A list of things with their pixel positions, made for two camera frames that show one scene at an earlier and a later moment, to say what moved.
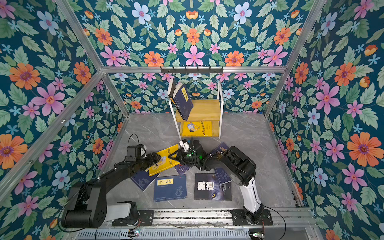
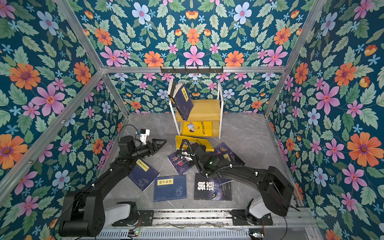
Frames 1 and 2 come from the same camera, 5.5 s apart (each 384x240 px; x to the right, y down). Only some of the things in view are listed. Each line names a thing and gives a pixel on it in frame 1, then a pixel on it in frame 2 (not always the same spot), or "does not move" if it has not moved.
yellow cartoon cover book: (167, 161) -> (189, 141)
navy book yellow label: (182, 101) does not move
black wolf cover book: (207, 187) does not move
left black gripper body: (148, 161) -> (144, 151)
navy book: (142, 179) does not move
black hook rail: (191, 70) does not move
